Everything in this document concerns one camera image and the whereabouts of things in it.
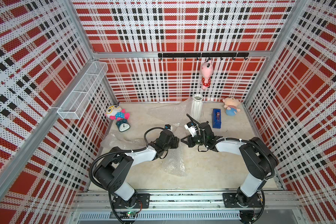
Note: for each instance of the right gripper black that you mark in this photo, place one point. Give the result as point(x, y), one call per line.
point(190, 139)

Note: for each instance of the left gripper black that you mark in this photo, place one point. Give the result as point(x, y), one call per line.
point(175, 142)

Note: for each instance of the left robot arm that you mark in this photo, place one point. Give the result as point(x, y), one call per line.
point(109, 170)

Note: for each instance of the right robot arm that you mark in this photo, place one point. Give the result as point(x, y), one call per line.
point(259, 160)

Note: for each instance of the bubble wrap pile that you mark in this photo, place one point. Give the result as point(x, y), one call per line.
point(173, 114)

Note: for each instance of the blue tape dispenser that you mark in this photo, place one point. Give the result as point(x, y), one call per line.
point(216, 118)

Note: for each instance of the tall white ribbed vase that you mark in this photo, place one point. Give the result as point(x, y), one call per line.
point(196, 106)

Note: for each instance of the teal alarm clock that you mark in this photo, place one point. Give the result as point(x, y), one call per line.
point(123, 125)

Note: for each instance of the plush doll blue pants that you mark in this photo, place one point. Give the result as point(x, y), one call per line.
point(231, 106)

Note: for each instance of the white pink owl plush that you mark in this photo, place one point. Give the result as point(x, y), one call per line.
point(115, 112)

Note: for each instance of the pink hanging plush toy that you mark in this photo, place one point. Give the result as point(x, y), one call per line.
point(206, 72)

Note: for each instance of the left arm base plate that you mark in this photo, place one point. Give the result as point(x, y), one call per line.
point(137, 201)

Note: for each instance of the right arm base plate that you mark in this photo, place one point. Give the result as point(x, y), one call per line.
point(239, 200)

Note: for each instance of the black hook rail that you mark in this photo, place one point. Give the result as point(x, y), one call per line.
point(232, 55)

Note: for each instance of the white wire mesh shelf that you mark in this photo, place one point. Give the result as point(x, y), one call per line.
point(79, 98)

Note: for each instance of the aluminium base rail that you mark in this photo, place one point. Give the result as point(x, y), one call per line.
point(213, 206)

